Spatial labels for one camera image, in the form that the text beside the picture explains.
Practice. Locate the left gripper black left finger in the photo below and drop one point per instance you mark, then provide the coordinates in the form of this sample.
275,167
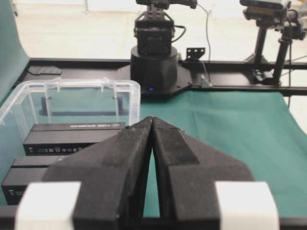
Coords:
113,176

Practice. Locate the clear plastic storage case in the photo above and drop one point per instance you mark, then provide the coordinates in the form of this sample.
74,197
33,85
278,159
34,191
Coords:
60,101

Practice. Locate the black camera tripod stand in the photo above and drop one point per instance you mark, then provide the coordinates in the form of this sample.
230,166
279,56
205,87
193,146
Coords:
268,14

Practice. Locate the green table cloth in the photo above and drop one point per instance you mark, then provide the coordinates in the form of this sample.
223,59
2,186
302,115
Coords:
255,127

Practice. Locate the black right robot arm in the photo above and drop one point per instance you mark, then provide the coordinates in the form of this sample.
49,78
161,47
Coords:
154,61

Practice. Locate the black box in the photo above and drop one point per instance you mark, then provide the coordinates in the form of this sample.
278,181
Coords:
23,171
64,139

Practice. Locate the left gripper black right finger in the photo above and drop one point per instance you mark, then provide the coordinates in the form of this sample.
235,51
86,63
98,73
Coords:
186,170

